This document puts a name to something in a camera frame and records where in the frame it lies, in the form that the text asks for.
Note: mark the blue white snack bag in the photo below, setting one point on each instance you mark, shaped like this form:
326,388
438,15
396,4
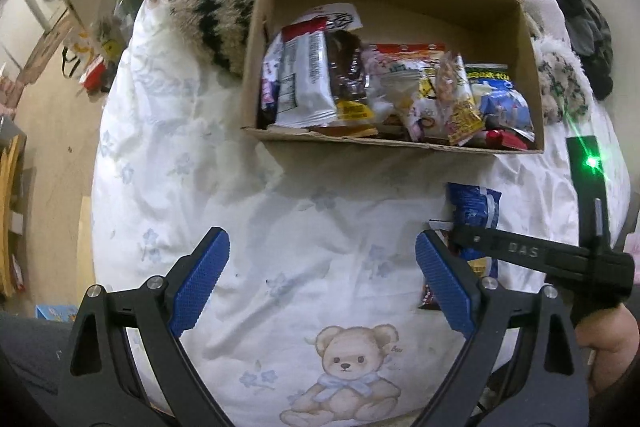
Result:
505,107

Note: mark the blue box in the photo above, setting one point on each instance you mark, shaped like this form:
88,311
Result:
52,312

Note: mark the white red-trimmed snack packet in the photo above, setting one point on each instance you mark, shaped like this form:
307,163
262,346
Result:
395,87

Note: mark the white-labelled brown snack packet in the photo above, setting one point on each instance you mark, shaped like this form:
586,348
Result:
345,72

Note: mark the wooden plank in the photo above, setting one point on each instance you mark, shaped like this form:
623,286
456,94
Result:
86,247

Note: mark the dark blue snack packet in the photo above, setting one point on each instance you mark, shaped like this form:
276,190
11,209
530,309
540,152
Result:
475,207

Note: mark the wooden boards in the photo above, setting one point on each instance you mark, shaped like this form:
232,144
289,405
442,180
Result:
10,207

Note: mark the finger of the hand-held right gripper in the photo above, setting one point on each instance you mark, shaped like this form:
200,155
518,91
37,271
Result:
520,252

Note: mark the yellow white bag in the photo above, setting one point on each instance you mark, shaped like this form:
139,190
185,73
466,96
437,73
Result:
82,44

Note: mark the dark clothing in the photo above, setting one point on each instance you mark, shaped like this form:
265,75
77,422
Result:
590,37

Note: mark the pink snack packet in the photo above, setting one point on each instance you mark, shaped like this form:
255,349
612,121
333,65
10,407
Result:
270,82

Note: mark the red wrapped candy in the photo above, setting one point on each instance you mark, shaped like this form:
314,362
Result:
505,139

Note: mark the red bag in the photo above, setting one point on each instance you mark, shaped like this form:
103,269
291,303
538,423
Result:
92,74

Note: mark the white teddy bear bedsheet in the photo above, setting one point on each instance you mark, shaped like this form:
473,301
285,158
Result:
225,187

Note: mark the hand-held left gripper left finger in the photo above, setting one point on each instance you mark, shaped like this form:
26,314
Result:
200,282

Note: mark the person's right hand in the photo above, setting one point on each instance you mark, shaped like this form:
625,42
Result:
610,342

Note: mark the person's dark trouser leg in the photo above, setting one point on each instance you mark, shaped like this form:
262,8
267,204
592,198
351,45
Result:
30,367

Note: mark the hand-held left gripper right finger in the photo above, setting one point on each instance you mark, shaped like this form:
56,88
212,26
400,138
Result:
442,282

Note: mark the white black-print snack packet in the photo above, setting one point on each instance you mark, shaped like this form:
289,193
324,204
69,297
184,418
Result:
305,82

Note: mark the yellow cartoon snack packet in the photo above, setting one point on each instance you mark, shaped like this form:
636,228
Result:
460,107

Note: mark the fuzzy patterned white blanket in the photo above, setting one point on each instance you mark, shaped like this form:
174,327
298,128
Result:
555,67

